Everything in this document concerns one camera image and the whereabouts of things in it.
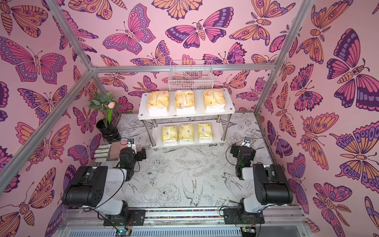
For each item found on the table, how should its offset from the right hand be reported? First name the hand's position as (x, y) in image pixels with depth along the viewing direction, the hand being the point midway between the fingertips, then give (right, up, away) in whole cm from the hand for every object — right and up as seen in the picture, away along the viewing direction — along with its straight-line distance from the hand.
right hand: (240, 144), depth 93 cm
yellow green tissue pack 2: (-34, +7, +4) cm, 35 cm away
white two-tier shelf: (-36, +18, +24) cm, 46 cm away
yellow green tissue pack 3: (-22, +8, +2) cm, 24 cm away
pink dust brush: (-86, -6, +4) cm, 86 cm away
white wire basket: (-32, +44, +12) cm, 55 cm away
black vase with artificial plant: (-81, +25, -7) cm, 85 cm away
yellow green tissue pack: (-46, +7, +2) cm, 46 cm away
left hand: (-66, -2, +2) cm, 66 cm away
